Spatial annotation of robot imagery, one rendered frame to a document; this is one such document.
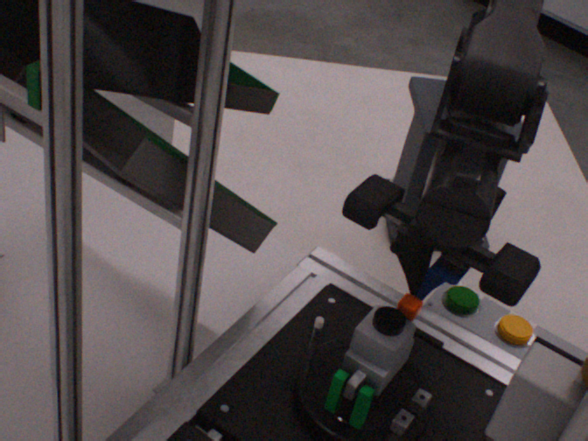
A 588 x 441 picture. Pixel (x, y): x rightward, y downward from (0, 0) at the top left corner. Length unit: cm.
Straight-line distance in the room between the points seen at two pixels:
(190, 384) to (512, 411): 38
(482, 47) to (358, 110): 83
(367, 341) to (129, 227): 50
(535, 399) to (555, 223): 83
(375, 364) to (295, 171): 60
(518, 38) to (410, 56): 293
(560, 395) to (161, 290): 64
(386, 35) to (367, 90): 219
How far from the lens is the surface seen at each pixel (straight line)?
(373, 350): 80
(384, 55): 362
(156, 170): 78
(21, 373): 103
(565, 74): 390
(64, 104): 58
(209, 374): 90
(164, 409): 86
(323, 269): 103
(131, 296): 111
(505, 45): 72
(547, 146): 159
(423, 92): 122
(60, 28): 55
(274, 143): 140
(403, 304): 85
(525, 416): 61
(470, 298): 104
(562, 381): 60
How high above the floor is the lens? 165
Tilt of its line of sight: 40 degrees down
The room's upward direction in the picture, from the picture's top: 12 degrees clockwise
